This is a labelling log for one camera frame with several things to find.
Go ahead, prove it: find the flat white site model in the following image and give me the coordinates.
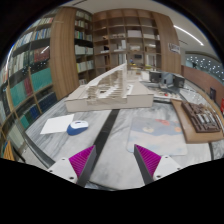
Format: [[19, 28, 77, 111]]
[[146, 82, 183, 102]]

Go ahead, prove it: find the group of small ceiling lights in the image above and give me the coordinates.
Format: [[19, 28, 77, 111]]
[[186, 54, 224, 73]]

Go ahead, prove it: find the dark brown architectural model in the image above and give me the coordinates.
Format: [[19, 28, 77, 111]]
[[181, 101, 222, 134]]

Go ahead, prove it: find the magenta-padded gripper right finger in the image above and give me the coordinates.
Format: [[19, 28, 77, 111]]
[[133, 143, 183, 186]]

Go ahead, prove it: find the shelf unit with colourful books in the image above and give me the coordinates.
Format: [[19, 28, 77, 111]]
[[0, 16, 59, 161]]

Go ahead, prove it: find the narrow wooden book shelf unit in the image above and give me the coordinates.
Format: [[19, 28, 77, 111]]
[[73, 9, 96, 86]]

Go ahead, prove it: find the large white architectural model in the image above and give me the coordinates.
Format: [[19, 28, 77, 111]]
[[65, 63, 155, 113]]

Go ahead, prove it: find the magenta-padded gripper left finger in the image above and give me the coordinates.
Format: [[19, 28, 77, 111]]
[[47, 145, 98, 188]]

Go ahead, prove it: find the dark grey box model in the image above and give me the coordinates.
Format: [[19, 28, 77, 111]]
[[173, 74, 186, 88], [148, 70, 163, 83]]

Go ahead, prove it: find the wide wooden display shelf unit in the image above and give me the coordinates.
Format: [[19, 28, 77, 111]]
[[92, 9, 164, 76]]

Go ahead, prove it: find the long ceiling light strip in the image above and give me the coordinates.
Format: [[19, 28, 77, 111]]
[[173, 24, 205, 47]]

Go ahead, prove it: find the white paper sheet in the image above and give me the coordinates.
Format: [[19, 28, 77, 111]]
[[40, 113, 75, 135]]

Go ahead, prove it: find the white wall sign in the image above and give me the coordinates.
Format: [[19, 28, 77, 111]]
[[167, 42, 182, 54]]

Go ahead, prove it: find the blue and white computer mouse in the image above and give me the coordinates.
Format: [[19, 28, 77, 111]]
[[66, 120, 90, 136]]

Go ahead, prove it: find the wooden base board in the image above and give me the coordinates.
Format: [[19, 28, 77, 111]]
[[171, 99, 224, 145]]

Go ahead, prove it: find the pastel floral mouse pad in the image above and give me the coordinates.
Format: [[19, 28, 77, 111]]
[[126, 116, 188, 157]]

